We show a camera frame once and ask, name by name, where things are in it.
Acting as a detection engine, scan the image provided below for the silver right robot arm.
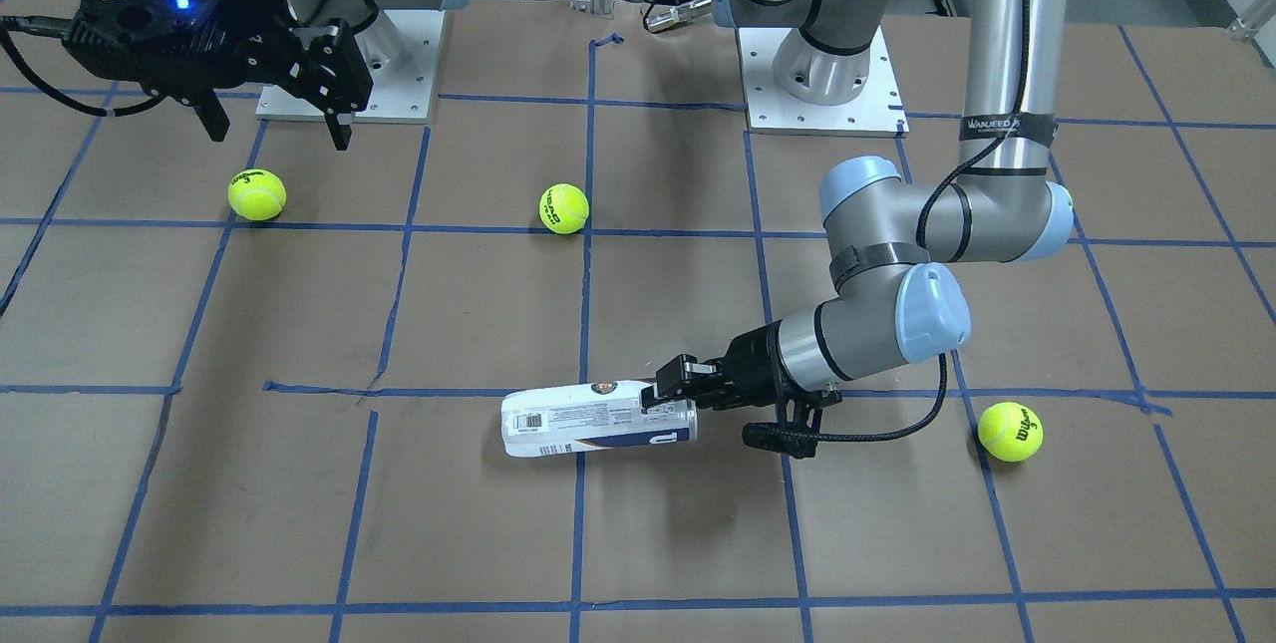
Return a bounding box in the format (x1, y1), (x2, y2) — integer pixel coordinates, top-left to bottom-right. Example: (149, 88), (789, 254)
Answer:
(52, 0), (470, 151)

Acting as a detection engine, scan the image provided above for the yellow Head tennis ball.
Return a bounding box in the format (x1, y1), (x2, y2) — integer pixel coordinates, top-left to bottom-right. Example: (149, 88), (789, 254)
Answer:
(538, 182), (591, 235)

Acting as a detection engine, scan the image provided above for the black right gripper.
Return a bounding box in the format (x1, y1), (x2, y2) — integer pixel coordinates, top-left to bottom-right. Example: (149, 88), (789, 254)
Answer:
(61, 0), (373, 152)

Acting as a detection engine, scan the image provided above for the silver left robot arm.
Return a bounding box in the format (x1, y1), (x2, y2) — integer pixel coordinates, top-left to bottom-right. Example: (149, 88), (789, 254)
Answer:
(639, 0), (1073, 461)

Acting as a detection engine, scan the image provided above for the white blue tennis ball can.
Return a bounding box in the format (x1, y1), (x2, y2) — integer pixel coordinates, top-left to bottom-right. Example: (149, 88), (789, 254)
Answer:
(500, 380), (699, 458)

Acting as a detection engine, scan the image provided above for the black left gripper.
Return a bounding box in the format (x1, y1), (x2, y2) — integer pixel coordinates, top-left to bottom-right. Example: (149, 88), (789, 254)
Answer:
(641, 322), (843, 461)

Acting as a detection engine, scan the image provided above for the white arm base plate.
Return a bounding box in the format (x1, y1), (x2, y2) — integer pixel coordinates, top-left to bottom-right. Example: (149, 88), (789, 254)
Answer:
(738, 27), (910, 138)
(256, 9), (447, 124)

